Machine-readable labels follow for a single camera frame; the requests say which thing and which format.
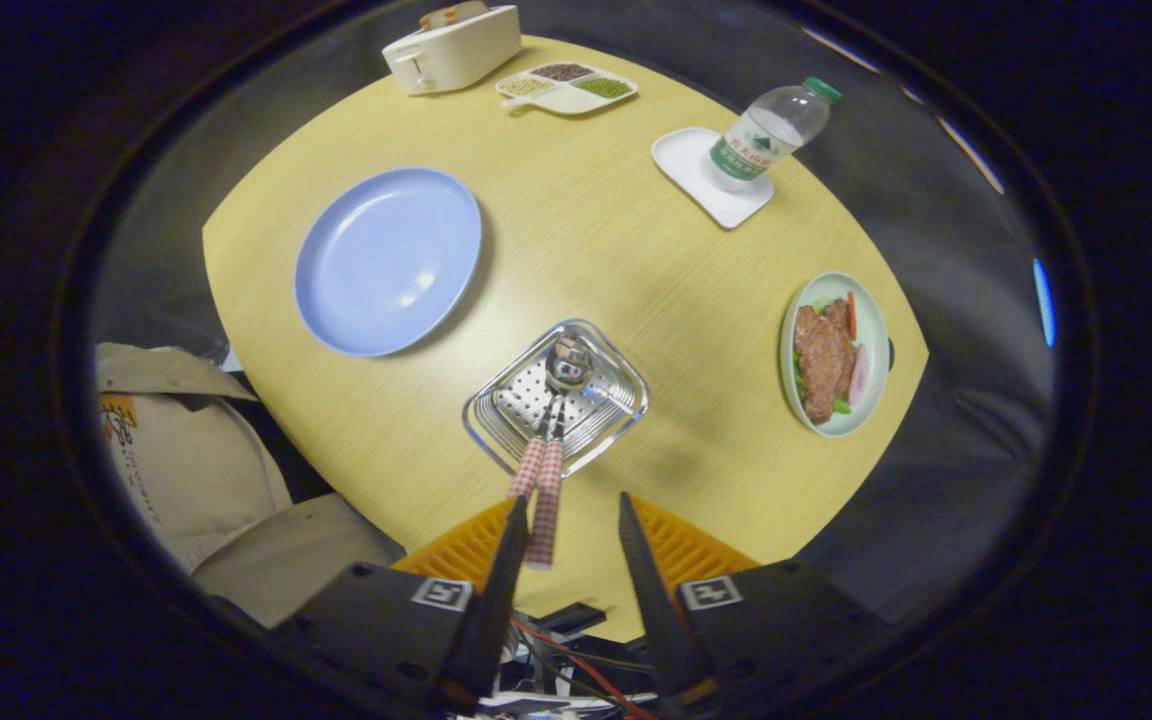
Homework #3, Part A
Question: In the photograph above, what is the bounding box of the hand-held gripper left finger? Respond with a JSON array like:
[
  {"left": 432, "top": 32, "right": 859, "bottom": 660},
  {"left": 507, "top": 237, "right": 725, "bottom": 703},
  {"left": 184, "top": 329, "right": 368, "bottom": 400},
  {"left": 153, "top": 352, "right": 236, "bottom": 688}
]
[{"left": 271, "top": 495, "right": 531, "bottom": 720}]

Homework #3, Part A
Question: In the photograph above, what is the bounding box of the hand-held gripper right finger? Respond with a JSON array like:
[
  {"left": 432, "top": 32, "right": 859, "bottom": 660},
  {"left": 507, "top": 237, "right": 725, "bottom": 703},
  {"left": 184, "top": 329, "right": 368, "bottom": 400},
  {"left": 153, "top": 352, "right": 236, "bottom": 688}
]
[{"left": 618, "top": 491, "right": 882, "bottom": 720}]

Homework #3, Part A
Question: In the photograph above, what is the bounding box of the spoon with red checked handle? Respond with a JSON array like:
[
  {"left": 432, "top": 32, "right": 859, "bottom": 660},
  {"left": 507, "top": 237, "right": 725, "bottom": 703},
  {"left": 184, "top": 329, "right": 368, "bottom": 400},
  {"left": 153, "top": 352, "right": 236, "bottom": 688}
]
[{"left": 524, "top": 337, "right": 597, "bottom": 571}]

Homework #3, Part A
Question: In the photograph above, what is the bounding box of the fork with red checked handle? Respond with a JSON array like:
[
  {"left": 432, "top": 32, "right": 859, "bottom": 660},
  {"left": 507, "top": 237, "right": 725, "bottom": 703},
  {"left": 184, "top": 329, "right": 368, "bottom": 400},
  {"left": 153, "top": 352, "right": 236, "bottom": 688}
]
[{"left": 506, "top": 395, "right": 562, "bottom": 499}]

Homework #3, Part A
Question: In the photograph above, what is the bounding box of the green plate with meat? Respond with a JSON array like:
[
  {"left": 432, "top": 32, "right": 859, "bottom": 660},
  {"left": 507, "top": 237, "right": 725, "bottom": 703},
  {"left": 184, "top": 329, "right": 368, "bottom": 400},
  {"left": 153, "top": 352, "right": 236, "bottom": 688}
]
[{"left": 779, "top": 271, "right": 892, "bottom": 439}]

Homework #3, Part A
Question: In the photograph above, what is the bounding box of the person's beige clothing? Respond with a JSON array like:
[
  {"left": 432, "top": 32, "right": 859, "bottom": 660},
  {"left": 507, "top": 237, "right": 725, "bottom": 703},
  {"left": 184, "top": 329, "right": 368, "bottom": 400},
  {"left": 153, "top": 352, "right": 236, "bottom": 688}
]
[{"left": 94, "top": 342, "right": 407, "bottom": 631}]

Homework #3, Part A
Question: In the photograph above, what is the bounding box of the blue plate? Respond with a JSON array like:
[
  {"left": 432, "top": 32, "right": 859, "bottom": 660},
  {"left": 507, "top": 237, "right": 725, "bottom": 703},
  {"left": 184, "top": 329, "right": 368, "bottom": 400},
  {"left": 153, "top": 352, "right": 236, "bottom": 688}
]
[{"left": 294, "top": 167, "right": 484, "bottom": 358}]

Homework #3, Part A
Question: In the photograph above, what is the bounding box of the white coaster tray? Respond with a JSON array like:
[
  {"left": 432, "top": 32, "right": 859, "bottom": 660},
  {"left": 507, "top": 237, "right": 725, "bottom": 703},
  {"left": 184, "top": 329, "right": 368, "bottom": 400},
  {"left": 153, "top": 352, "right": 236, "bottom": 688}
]
[{"left": 650, "top": 126, "right": 776, "bottom": 231}]

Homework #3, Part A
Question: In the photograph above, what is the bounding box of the clear plastic water bottle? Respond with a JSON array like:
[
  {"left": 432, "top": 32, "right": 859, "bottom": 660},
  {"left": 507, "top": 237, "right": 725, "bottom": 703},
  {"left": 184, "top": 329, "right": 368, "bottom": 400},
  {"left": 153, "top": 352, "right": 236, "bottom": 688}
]
[{"left": 703, "top": 76, "right": 843, "bottom": 194}]

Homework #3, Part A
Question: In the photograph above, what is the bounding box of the white divided dish with beans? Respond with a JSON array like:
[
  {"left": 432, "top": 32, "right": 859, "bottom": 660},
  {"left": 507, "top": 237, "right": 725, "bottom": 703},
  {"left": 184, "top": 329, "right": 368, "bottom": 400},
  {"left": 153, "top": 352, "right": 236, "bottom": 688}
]
[{"left": 495, "top": 62, "right": 640, "bottom": 116}]

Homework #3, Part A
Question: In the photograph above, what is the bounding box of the cream toaster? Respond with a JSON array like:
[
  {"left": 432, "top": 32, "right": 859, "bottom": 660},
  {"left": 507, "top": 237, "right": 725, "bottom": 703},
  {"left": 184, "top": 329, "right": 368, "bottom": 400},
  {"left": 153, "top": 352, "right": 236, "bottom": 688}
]
[{"left": 381, "top": 4, "right": 524, "bottom": 97}]

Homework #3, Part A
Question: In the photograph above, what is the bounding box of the metal wire cutlery basket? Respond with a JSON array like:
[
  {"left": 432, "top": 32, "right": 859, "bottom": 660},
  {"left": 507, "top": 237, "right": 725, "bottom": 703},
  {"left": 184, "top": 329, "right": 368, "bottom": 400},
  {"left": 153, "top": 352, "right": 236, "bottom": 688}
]
[{"left": 462, "top": 319, "right": 651, "bottom": 479}]

